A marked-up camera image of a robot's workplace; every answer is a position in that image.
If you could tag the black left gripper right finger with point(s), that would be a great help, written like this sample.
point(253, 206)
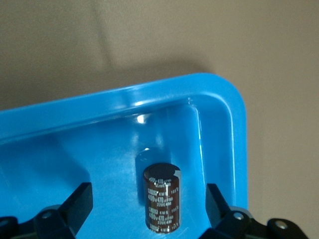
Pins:
point(224, 221)

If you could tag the blue plastic tray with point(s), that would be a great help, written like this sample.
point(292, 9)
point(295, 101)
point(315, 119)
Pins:
point(99, 149)

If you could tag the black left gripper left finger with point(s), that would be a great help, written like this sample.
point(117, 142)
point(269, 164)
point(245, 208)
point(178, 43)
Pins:
point(72, 214)

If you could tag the brown table cover mat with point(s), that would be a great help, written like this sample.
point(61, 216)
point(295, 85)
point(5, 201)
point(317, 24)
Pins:
point(174, 30)

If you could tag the black terminal block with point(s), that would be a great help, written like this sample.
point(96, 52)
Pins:
point(162, 199)

